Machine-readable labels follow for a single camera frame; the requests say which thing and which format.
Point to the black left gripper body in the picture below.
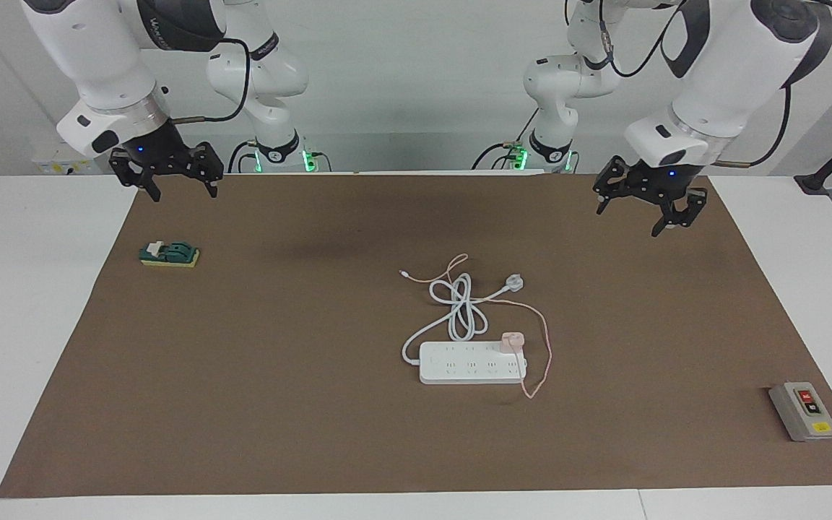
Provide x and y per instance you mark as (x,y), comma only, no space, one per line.
(665,180)

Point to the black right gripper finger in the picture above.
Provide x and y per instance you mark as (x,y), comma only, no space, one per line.
(208,165)
(131,177)

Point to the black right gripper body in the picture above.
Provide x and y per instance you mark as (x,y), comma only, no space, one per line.
(152,152)

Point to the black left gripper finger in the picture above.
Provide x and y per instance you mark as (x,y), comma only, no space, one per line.
(612,177)
(687,206)

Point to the pink charger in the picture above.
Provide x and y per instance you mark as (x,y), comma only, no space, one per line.
(512,339)

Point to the white power strip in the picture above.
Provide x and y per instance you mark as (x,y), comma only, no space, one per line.
(459,365)

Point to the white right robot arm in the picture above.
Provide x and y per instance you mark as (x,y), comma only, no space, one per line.
(98,58)

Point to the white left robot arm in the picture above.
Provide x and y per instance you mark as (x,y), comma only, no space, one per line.
(726,79)

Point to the grey button control box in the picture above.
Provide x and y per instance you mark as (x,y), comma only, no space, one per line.
(795,419)

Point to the brown table mat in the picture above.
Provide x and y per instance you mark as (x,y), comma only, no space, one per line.
(243,404)

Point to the white wall outlet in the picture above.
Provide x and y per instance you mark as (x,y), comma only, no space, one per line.
(55,167)

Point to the green knife switch block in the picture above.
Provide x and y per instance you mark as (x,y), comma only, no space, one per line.
(170,253)

